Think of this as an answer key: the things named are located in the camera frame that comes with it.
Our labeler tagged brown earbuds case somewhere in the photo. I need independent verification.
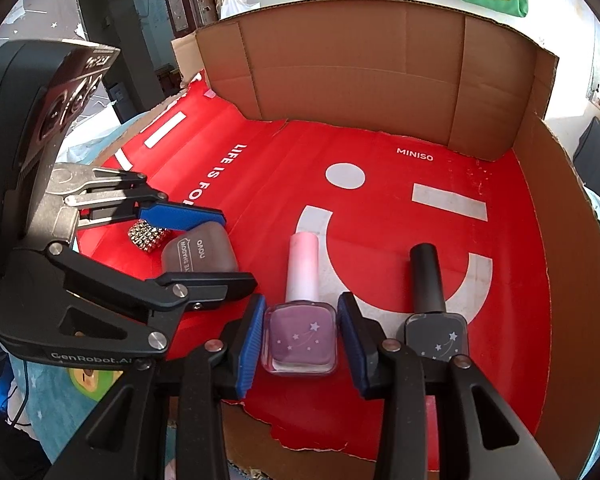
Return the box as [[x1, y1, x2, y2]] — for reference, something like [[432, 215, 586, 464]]
[[161, 221, 238, 273]]

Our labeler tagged black nail polish bottle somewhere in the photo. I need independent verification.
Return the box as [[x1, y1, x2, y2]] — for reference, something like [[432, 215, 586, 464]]
[[402, 243, 469, 362]]

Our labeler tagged purple nail polish bottle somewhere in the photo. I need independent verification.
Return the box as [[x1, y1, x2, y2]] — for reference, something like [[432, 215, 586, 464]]
[[261, 232, 337, 376]]

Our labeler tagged teal fleece blanket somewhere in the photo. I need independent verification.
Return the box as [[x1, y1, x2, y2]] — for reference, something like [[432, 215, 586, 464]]
[[7, 106, 142, 462]]

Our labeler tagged dark wooden door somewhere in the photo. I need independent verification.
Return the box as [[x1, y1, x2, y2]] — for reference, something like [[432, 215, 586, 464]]
[[78, 0, 218, 122]]

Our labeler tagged white plastic bag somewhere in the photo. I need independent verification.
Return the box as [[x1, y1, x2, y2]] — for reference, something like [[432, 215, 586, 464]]
[[220, 0, 260, 20]]

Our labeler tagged red lined cardboard box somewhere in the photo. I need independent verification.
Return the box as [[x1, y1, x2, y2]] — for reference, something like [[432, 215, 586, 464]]
[[97, 0, 600, 479]]

